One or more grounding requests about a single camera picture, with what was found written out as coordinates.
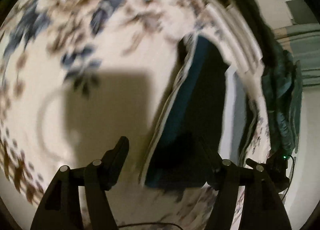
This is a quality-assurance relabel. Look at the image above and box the black striped knit sweater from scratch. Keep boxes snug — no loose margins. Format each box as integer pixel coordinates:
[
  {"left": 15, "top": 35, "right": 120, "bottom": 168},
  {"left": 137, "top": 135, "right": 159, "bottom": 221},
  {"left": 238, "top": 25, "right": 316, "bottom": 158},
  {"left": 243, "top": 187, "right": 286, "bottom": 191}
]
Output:
[{"left": 139, "top": 34, "right": 258, "bottom": 191}]

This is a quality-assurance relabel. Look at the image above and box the dark green folded quilt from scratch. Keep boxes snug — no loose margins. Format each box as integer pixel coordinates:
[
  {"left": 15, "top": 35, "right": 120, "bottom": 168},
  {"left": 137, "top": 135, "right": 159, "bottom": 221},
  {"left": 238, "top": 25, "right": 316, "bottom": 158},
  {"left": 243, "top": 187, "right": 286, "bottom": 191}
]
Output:
[{"left": 220, "top": 0, "right": 303, "bottom": 158}]

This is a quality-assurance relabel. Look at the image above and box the right grey striped curtain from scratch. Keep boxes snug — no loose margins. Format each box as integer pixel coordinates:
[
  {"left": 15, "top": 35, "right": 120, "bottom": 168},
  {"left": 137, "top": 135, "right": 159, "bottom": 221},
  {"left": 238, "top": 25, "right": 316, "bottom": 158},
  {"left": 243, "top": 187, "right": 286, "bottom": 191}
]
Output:
[{"left": 273, "top": 23, "right": 320, "bottom": 87}]

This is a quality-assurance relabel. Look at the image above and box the floral white bed blanket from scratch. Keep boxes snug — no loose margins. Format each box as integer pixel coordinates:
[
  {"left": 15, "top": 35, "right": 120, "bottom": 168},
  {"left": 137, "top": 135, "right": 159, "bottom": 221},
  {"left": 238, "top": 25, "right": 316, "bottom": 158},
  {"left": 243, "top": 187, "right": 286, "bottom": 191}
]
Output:
[{"left": 1, "top": 0, "right": 270, "bottom": 229}]

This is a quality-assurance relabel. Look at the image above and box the barred sliding window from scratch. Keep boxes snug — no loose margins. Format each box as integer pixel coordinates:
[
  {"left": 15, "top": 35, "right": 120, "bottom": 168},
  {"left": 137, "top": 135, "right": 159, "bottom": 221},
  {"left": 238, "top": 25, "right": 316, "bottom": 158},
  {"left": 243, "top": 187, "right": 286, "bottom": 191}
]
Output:
[{"left": 284, "top": 0, "right": 318, "bottom": 25}]

